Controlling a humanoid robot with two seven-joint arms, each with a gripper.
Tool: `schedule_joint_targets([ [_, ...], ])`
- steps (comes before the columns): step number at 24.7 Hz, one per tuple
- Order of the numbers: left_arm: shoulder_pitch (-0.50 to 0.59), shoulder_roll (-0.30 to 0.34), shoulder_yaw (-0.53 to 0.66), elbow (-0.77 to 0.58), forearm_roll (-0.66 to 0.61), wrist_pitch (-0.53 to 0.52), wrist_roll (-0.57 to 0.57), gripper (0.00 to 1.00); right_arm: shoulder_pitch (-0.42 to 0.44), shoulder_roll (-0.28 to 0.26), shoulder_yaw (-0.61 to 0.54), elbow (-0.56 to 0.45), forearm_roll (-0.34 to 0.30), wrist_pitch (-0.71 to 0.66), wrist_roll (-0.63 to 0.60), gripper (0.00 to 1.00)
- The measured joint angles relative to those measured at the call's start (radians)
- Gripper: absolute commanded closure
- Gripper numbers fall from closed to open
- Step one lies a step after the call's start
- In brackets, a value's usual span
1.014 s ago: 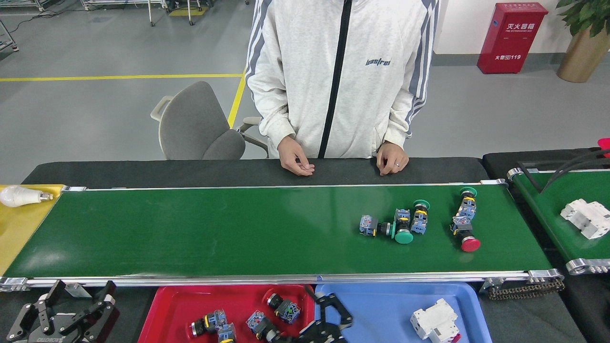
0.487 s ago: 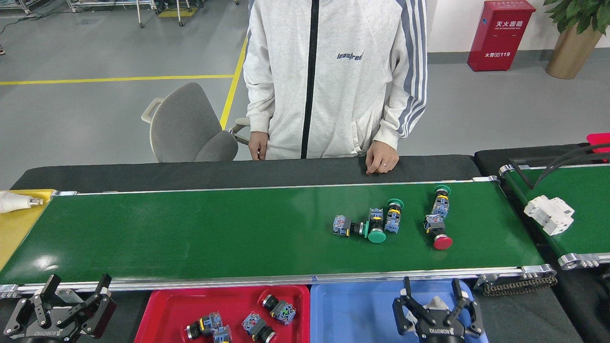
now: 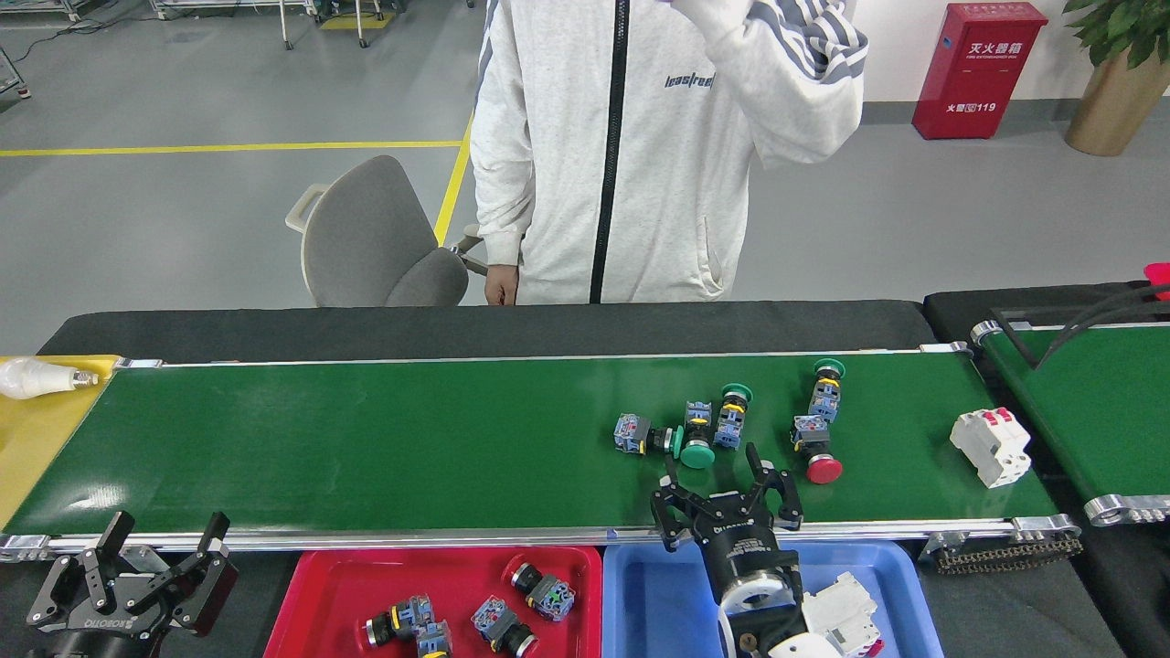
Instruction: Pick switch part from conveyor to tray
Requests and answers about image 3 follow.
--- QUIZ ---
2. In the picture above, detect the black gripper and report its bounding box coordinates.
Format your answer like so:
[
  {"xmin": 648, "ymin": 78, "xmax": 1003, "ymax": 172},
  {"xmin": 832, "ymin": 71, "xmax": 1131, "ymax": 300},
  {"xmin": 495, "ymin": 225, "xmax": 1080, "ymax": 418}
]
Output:
[
  {"xmin": 650, "ymin": 442, "xmax": 805, "ymax": 600},
  {"xmin": 26, "ymin": 510, "xmax": 239, "ymax": 658}
]

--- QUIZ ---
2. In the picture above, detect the blue plastic tray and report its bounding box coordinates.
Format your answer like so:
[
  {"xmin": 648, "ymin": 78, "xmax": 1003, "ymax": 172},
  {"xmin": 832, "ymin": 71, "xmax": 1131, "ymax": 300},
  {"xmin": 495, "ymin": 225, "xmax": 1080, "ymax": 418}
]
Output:
[{"xmin": 602, "ymin": 541, "xmax": 944, "ymax": 658}]

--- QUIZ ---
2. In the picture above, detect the red plastic tray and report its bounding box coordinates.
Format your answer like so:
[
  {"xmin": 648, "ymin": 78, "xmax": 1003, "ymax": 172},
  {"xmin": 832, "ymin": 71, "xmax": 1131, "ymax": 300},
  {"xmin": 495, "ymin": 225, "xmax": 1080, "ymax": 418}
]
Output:
[{"xmin": 263, "ymin": 546, "xmax": 603, "ymax": 658}]

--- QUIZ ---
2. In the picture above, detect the long green conveyor belt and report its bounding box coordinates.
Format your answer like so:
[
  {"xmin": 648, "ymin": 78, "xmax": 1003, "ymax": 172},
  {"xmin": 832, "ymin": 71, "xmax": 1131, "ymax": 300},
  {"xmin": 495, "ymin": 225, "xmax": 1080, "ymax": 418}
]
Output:
[{"xmin": 0, "ymin": 341, "xmax": 1082, "ymax": 561}]

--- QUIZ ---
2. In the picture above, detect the green feeder conveyor belt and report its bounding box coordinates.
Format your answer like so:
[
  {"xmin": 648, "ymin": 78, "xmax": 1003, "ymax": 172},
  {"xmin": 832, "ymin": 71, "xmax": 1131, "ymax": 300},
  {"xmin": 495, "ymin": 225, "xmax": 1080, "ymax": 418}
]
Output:
[{"xmin": 971, "ymin": 320, "xmax": 1170, "ymax": 526}]

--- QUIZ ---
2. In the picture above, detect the yellow bin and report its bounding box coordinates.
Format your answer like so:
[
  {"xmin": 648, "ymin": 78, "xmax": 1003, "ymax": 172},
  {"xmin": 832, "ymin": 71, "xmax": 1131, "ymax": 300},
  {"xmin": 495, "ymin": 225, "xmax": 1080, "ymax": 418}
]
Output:
[{"xmin": 0, "ymin": 355, "xmax": 122, "ymax": 531}]

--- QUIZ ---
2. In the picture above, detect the white light bulb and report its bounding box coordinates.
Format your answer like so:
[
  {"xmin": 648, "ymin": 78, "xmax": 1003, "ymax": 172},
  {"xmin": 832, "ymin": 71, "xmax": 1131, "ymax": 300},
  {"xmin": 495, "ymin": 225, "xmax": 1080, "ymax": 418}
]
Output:
[{"xmin": 0, "ymin": 357, "xmax": 100, "ymax": 401}]

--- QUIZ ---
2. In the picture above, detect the person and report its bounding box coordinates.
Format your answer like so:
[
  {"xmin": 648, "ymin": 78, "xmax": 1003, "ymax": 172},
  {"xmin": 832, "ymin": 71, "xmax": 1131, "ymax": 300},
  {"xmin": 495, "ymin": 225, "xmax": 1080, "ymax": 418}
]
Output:
[{"xmin": 470, "ymin": 0, "xmax": 869, "ymax": 306}]

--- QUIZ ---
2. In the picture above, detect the grey office chair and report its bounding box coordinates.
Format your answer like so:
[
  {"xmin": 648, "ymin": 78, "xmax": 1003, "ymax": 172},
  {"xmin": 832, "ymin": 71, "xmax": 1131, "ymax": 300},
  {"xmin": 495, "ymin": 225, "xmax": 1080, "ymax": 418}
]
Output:
[{"xmin": 285, "ymin": 154, "xmax": 488, "ymax": 308}]

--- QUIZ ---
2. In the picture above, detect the red fire extinguisher box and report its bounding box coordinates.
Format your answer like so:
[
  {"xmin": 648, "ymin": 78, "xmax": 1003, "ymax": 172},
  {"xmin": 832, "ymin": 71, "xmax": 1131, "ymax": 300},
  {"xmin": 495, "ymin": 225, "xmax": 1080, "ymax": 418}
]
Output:
[{"xmin": 912, "ymin": 2, "xmax": 1049, "ymax": 141}]

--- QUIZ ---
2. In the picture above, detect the potted plant gold pot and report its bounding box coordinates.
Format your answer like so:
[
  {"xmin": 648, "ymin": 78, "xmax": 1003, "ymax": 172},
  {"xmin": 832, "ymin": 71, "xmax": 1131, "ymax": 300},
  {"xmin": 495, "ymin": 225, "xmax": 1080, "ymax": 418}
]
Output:
[{"xmin": 1062, "ymin": 0, "xmax": 1170, "ymax": 157}]

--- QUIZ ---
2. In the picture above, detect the white metal equipment rack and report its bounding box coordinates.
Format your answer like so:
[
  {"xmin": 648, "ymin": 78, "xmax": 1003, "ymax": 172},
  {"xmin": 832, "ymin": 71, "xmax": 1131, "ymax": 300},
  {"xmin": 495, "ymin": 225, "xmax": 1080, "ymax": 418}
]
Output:
[{"xmin": 151, "ymin": 0, "xmax": 321, "ymax": 51}]

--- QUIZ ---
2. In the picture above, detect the black drive chain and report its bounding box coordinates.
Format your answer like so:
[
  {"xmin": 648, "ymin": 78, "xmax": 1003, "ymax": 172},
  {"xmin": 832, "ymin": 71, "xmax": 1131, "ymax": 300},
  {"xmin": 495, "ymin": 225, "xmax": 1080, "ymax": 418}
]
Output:
[{"xmin": 937, "ymin": 533, "xmax": 1084, "ymax": 575}]

